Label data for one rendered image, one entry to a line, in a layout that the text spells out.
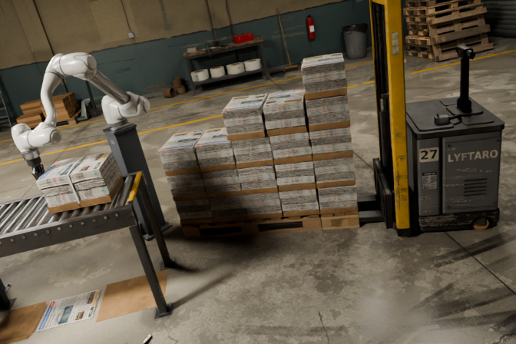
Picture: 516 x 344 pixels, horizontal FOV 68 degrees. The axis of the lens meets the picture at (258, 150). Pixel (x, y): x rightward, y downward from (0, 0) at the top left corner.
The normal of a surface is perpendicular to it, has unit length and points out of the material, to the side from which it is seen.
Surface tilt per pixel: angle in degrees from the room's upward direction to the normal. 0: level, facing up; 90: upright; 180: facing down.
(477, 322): 0
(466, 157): 90
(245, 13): 90
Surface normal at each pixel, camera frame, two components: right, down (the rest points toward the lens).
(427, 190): -0.14, 0.40
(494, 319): -0.18, -0.91
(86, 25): 0.16, 0.34
